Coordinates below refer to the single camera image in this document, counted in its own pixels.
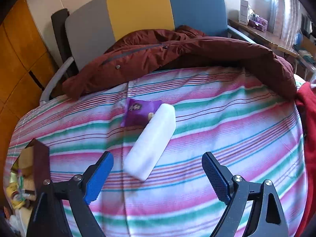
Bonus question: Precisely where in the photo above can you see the purple snack packet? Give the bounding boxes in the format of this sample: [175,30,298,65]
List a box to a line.
[121,98,162,127]

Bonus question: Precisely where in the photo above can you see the gold cardboard box tray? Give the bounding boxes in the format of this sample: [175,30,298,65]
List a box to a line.
[5,139,51,210]

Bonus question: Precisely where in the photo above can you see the striped pink green tablecloth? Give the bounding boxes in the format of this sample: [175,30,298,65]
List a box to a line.
[4,67,308,236]

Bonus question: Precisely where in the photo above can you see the red cloth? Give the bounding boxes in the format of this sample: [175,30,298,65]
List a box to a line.
[295,82,315,236]

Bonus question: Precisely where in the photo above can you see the wooden cabinet panels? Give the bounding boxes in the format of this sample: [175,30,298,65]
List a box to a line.
[0,0,57,168]

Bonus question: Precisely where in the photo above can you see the side shelf with boxes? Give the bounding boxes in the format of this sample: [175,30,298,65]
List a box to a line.
[227,0,315,80]

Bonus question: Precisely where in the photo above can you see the grey yellow blue chair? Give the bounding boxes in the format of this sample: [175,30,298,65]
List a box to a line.
[40,0,248,104]

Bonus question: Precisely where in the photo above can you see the dark red puffer jacket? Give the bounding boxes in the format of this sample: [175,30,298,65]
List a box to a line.
[63,25,297,100]

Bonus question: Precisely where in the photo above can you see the black rolled mat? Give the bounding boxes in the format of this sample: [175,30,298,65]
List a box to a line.
[51,8,72,63]

